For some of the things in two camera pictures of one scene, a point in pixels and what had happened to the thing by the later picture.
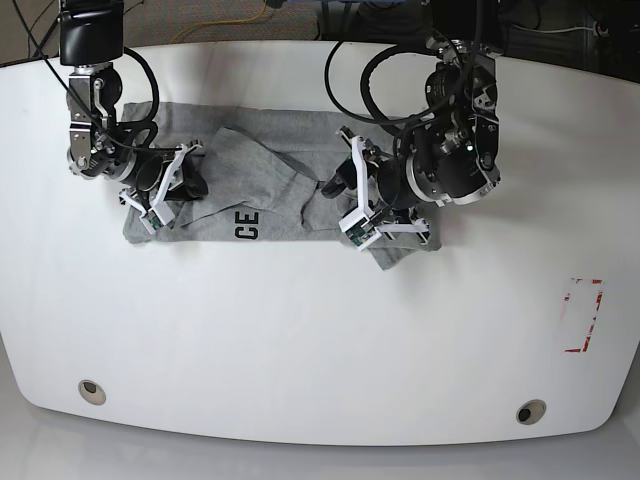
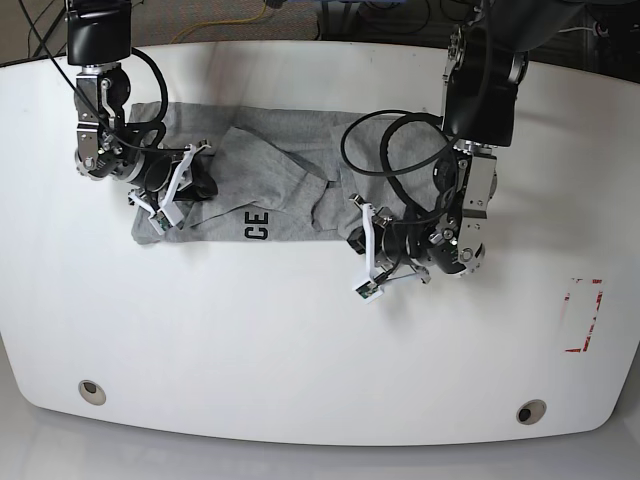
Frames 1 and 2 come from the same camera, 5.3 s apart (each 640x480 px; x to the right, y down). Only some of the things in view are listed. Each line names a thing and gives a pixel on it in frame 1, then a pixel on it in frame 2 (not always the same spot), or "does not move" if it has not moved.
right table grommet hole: (530, 412) does not move
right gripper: (439, 162) to (426, 231)
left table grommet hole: (92, 392) does not move
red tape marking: (590, 328) does not move
